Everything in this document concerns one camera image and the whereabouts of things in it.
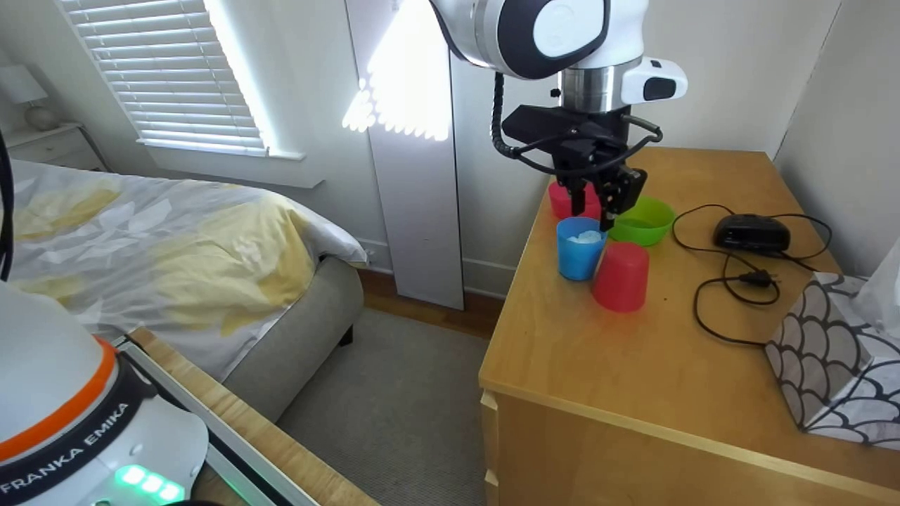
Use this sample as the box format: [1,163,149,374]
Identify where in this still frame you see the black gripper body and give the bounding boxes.
[550,125,636,187]

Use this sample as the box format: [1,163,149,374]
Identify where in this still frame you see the blue plastic cup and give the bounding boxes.
[553,214,608,287]

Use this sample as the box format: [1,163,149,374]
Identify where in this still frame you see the green plastic bowl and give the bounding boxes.
[605,193,676,250]

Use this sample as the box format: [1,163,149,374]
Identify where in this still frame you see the red plastic cup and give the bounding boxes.
[588,238,653,315]

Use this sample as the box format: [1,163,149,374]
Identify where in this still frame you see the white baseboard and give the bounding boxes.
[356,235,519,302]

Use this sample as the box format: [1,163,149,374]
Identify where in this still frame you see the black charger device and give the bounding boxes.
[712,211,792,257]

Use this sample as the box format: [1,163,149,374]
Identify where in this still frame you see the tall white leaning board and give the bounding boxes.
[342,0,466,311]

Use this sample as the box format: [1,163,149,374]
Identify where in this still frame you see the light wooden dresser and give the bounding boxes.
[475,146,900,506]

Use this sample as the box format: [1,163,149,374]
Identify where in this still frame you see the scale-patterned tissue box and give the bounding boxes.
[761,270,900,455]

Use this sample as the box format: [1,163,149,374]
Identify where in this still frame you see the grey bed base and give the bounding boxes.
[221,252,369,426]

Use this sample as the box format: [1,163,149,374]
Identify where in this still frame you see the white window blinds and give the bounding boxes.
[54,0,273,158]

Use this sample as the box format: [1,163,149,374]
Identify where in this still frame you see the white nightstand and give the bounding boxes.
[0,117,107,174]

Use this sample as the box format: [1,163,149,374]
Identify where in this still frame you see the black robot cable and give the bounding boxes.
[487,69,665,180]

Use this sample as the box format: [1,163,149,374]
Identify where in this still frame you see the thin black charger cable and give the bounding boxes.
[668,198,837,350]

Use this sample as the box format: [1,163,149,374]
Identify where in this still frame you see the white window frame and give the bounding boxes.
[136,136,328,193]

